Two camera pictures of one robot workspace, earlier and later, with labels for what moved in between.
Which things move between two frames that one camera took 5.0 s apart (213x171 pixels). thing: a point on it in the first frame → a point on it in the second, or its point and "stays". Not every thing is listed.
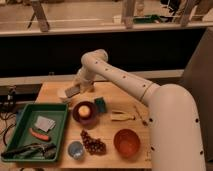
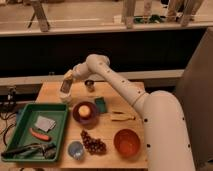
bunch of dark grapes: x=94 y=146 stays
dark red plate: x=84 y=120 stays
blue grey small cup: x=76 y=150 stays
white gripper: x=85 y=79 → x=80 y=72
